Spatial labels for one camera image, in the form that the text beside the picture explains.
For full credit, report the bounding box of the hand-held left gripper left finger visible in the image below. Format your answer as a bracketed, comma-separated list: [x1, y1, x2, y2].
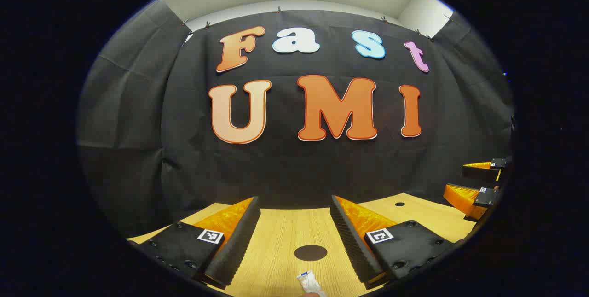
[127, 196, 261, 288]

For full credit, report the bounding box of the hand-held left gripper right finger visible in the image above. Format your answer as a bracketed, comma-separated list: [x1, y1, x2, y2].
[330, 195, 458, 289]

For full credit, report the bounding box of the dark round coaster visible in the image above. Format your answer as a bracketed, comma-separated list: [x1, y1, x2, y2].
[294, 245, 328, 262]

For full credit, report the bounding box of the black backdrop cloth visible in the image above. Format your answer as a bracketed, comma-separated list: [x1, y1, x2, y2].
[76, 0, 516, 238]

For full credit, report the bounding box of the white toothpaste tube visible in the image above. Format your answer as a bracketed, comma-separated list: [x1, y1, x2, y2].
[296, 270, 328, 297]

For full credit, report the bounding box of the wooden desktop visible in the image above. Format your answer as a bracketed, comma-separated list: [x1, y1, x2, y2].
[127, 192, 479, 297]

